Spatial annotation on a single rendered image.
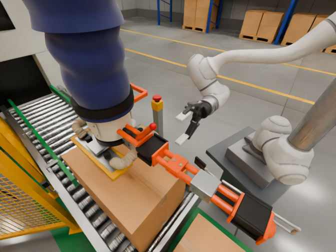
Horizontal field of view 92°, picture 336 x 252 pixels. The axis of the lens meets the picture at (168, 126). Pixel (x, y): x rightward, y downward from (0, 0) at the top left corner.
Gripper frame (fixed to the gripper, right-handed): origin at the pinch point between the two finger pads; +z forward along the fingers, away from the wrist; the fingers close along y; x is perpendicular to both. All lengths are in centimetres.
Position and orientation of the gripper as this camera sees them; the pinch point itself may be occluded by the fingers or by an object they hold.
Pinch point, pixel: (179, 131)
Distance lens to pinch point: 66.5
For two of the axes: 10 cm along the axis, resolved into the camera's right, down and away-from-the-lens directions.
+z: -6.4, 5.2, -5.7
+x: -7.7, -4.2, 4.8
